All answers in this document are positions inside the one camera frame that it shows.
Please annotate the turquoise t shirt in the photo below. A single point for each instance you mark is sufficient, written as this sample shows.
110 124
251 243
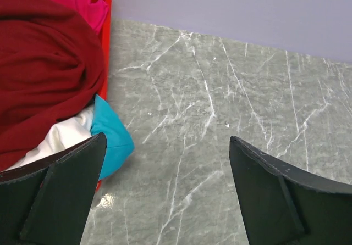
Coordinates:
120 144

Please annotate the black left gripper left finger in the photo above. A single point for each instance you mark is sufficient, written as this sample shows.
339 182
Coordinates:
48 201

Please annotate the dark red t shirt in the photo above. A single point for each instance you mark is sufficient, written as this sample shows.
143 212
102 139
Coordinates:
52 64

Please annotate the white t shirt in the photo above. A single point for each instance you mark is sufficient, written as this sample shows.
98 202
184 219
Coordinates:
61 136

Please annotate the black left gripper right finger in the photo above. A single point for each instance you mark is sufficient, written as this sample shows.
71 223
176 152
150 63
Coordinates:
283 204

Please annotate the red plastic bin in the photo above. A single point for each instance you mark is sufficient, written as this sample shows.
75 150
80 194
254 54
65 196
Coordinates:
104 37

